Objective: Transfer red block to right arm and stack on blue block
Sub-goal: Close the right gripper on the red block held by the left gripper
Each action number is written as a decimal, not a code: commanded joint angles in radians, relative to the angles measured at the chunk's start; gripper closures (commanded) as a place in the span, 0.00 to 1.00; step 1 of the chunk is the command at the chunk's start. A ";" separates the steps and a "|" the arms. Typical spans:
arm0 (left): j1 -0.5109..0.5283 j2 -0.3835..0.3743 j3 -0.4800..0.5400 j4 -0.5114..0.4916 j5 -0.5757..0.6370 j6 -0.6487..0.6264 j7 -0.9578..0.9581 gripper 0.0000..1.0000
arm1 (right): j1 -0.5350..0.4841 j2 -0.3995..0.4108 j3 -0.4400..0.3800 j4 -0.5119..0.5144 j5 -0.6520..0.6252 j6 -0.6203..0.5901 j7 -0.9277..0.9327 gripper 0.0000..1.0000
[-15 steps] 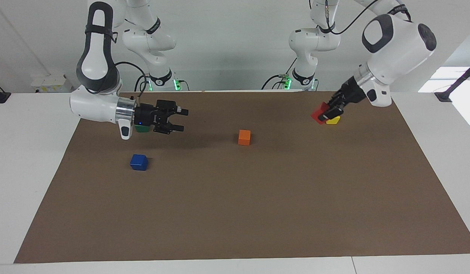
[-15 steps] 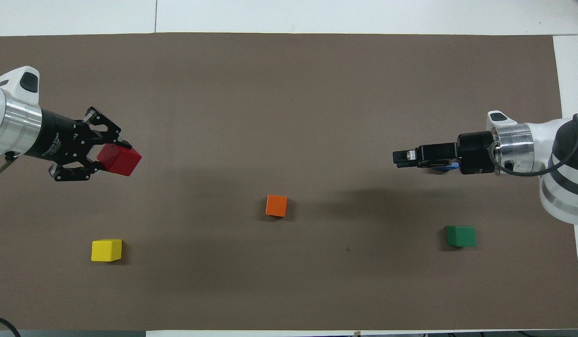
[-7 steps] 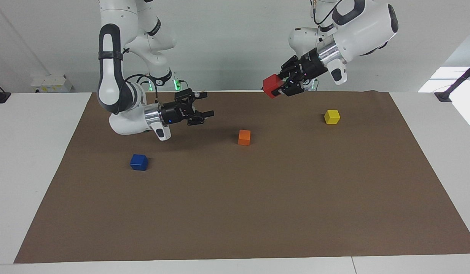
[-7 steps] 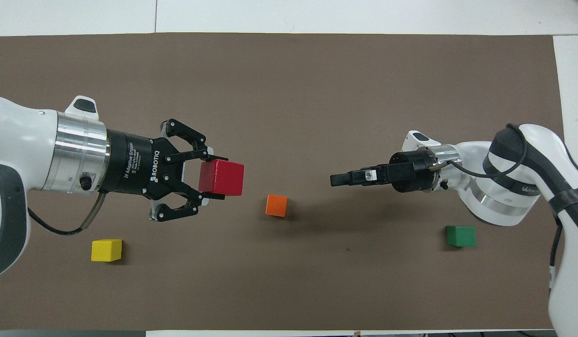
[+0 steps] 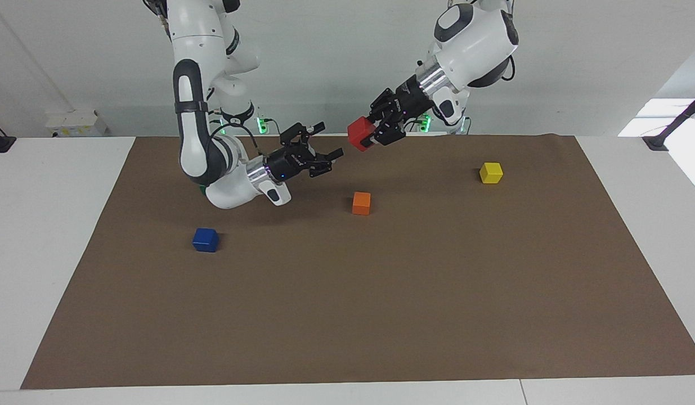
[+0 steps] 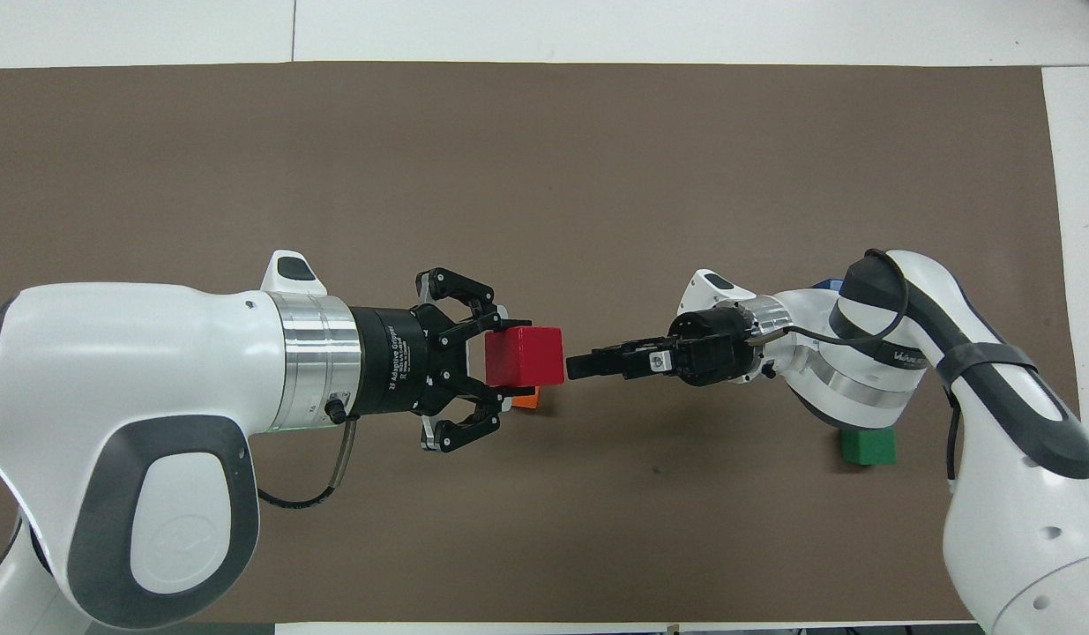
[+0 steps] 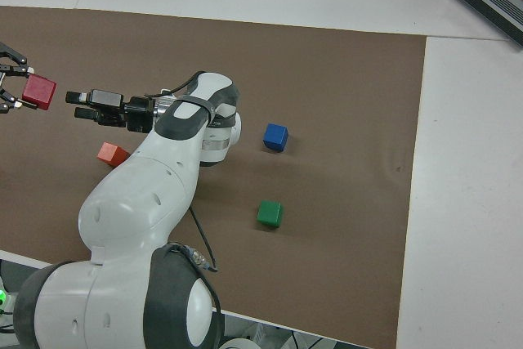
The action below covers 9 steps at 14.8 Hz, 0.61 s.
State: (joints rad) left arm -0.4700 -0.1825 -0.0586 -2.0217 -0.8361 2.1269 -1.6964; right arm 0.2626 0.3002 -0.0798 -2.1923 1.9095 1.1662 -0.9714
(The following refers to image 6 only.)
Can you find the green cube block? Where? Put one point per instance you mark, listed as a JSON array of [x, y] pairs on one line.
[[868, 448]]

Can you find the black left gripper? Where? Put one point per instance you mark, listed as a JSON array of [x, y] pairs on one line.
[[394, 362]]

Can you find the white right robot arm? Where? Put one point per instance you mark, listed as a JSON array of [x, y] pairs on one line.
[[1020, 547]]

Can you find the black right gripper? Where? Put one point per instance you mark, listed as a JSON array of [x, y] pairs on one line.
[[712, 348]]

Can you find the brown table mat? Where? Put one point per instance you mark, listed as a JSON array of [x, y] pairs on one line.
[[544, 176]]

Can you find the red cube block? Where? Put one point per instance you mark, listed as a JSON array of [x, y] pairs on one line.
[[526, 357]]

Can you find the blue cube block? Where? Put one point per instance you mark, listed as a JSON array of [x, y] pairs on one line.
[[828, 285]]

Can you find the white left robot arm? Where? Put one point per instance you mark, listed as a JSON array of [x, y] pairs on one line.
[[112, 353]]

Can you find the orange cube block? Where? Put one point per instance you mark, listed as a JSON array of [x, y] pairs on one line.
[[526, 401]]

